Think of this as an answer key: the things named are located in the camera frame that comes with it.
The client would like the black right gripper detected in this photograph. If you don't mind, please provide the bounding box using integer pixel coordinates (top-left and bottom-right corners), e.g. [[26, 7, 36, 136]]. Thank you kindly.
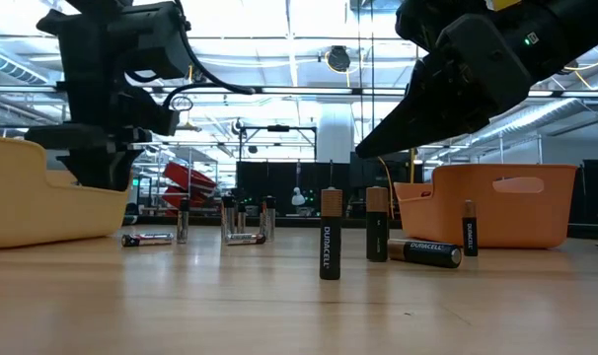
[[355, 0, 547, 160]]

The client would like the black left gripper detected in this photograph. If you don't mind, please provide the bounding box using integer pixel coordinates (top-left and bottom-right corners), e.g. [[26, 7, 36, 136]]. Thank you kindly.
[[25, 2, 192, 192]]

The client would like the yellow plastic bin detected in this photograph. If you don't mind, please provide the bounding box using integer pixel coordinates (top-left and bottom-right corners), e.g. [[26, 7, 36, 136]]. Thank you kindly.
[[0, 135, 132, 250]]

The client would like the black copper Duracell battery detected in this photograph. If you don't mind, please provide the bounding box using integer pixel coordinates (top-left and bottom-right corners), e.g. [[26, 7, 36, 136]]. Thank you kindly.
[[365, 185, 391, 263], [320, 186, 343, 281], [387, 238, 463, 270], [462, 198, 480, 257]]

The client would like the orange plastic bin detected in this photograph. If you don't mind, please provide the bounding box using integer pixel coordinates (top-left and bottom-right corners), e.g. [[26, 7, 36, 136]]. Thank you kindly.
[[394, 163, 579, 249]]

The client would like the red storage bin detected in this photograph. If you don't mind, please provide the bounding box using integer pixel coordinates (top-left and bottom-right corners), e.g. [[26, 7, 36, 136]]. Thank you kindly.
[[162, 161, 218, 194], [162, 185, 206, 208]]

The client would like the white pillar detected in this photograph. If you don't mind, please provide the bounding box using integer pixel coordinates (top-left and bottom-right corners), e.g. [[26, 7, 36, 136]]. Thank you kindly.
[[317, 103, 354, 164]]

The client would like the black partition panel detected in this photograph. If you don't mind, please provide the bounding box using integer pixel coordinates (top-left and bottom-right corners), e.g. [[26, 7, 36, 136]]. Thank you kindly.
[[236, 161, 352, 218]]

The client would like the black cabinet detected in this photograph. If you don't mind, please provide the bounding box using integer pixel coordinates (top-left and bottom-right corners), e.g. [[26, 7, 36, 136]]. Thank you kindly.
[[577, 158, 598, 241]]

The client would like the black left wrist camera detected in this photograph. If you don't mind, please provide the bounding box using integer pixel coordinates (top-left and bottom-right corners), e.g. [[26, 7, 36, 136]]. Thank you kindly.
[[115, 88, 182, 138]]

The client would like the yellow hanging cable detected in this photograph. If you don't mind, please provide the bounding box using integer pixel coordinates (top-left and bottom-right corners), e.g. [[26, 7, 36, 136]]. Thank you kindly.
[[376, 156, 397, 221]]

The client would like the black hanging cable loop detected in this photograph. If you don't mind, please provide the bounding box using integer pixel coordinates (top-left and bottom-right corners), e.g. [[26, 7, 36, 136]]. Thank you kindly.
[[170, 95, 194, 113]]

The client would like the silver air duct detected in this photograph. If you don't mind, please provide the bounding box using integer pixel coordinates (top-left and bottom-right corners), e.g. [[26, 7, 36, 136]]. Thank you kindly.
[[469, 97, 598, 147], [0, 46, 48, 86]]

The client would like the black left camera cable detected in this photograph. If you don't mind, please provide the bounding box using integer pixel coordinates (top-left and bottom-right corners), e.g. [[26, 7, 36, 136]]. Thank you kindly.
[[125, 0, 257, 110]]

